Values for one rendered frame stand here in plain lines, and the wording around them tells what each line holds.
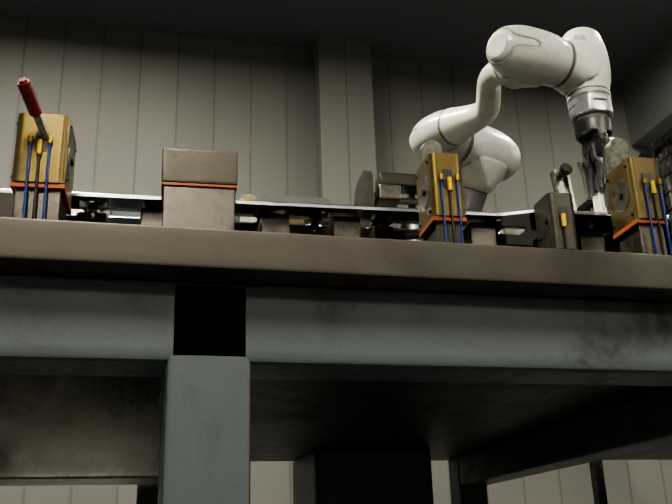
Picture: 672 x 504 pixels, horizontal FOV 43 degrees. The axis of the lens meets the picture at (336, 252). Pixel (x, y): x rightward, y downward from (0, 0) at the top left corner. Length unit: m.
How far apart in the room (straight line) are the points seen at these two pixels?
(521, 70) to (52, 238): 1.20
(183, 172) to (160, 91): 3.39
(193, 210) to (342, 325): 0.56
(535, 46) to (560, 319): 0.95
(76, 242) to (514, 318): 0.45
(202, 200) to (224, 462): 0.64
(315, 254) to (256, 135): 3.89
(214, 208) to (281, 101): 3.48
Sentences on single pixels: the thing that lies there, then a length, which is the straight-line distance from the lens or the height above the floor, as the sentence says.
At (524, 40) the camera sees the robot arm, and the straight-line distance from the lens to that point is 1.79.
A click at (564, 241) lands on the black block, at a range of 1.50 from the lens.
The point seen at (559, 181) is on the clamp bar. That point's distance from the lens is 1.99.
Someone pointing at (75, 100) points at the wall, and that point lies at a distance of 4.73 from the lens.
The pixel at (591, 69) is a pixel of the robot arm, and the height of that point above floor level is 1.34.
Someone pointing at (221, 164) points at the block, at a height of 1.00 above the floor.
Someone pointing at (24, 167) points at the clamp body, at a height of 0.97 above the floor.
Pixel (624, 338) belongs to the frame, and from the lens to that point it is 0.97.
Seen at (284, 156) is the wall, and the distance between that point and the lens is 4.67.
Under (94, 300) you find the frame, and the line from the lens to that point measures 0.83.
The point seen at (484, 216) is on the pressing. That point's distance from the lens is 1.62.
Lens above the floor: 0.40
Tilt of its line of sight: 20 degrees up
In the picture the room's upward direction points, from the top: 2 degrees counter-clockwise
